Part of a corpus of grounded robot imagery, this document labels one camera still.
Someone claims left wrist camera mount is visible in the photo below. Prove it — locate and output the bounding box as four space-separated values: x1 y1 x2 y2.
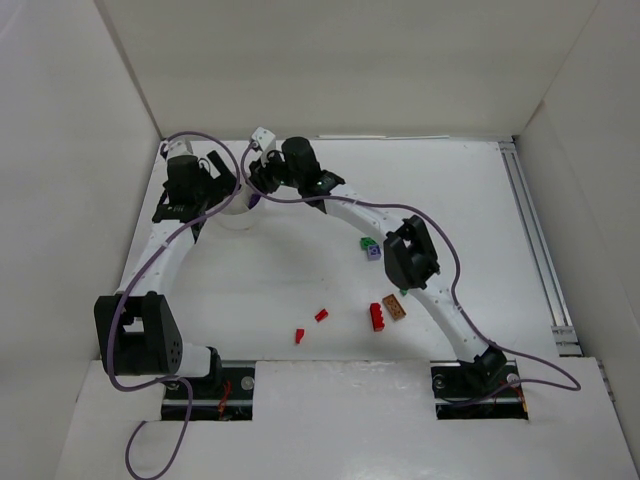
160 138 193 162

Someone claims small red lego piece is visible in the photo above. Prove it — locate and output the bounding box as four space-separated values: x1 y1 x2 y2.
315 309 329 322

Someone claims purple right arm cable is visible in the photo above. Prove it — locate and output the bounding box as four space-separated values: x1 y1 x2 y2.
241 142 582 394

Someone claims white round divided container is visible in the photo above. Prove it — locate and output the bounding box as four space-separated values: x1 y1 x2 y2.
216 184 262 231

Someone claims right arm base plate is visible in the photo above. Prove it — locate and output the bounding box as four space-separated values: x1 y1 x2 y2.
430 361 529 420

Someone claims small lavender lego brick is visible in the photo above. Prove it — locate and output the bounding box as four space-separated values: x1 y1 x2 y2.
366 244 382 261

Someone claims aluminium rail right side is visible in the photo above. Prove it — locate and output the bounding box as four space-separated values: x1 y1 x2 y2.
499 141 584 357

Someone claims small red slope lego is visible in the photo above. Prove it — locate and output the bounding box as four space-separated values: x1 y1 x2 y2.
295 328 305 345

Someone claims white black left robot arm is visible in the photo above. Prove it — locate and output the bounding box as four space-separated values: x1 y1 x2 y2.
94 151 237 385

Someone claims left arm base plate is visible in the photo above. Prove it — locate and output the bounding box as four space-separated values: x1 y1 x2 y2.
160 362 256 422

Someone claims green 2x4 lego brick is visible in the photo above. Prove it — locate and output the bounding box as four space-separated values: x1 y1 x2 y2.
359 237 376 250

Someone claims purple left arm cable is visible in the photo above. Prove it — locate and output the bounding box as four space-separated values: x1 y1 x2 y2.
108 130 246 476

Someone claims red stepped lego brick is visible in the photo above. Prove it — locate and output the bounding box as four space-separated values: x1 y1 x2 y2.
369 303 385 333

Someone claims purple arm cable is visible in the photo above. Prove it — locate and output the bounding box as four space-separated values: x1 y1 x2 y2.
241 142 582 394
108 130 246 476

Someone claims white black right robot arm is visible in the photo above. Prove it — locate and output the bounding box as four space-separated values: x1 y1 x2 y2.
244 129 506 396

